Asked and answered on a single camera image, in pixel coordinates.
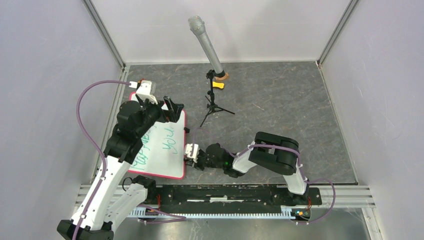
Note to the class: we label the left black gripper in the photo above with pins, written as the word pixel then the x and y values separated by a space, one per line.
pixel 171 115

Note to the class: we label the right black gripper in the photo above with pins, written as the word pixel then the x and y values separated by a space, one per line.
pixel 198 165

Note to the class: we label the pink framed whiteboard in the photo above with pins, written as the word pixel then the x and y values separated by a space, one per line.
pixel 162 153

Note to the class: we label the yellow eraser block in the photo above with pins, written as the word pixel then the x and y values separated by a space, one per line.
pixel 218 85

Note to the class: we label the grey microphone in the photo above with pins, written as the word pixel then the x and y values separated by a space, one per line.
pixel 198 28

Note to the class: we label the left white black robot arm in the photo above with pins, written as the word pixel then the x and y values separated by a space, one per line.
pixel 96 218

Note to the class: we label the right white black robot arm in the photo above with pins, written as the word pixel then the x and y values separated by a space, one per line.
pixel 276 153

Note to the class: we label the brown wooden block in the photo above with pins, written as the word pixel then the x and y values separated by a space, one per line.
pixel 222 78

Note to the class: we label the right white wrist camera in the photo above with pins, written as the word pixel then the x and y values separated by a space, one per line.
pixel 191 152

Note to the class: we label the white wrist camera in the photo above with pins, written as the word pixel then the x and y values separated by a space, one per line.
pixel 191 152
pixel 143 91

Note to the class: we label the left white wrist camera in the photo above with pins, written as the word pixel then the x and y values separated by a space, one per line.
pixel 143 91

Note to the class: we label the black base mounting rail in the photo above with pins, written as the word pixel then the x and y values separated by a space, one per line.
pixel 229 199

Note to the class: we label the white slotted cable duct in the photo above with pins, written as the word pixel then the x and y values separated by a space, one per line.
pixel 282 213

